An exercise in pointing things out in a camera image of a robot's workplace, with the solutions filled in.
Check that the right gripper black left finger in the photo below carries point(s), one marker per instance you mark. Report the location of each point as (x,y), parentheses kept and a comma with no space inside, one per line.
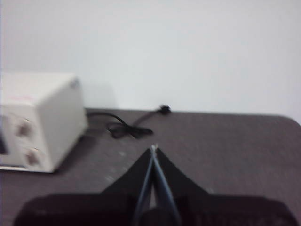
(136,174)

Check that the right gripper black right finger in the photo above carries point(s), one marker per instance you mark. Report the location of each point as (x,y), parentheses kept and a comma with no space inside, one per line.
(171,176)

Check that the cream Toshiba toaster oven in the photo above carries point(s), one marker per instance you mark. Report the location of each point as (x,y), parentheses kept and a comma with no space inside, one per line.
(58,113)

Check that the beige round oven knob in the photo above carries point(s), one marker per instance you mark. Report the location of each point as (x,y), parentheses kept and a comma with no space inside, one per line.
(32,156)
(23,128)

